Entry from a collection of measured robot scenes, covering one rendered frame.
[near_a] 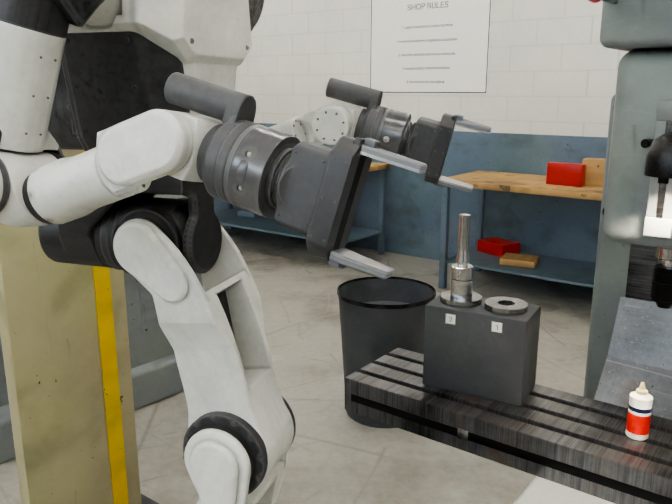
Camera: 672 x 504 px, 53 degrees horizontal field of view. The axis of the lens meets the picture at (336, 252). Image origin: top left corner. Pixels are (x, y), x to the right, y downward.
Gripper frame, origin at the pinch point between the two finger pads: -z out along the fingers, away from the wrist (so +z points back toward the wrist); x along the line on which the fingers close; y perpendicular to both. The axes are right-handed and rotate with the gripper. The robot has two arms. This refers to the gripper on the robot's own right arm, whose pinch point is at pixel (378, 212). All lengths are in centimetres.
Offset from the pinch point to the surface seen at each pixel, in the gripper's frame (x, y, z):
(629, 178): 9, 60, -21
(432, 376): -43, 79, 2
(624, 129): 17, 59, -17
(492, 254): -84, 495, 51
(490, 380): -38, 77, -10
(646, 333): -23, 106, -37
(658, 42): 30, 54, -17
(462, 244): -14, 80, 5
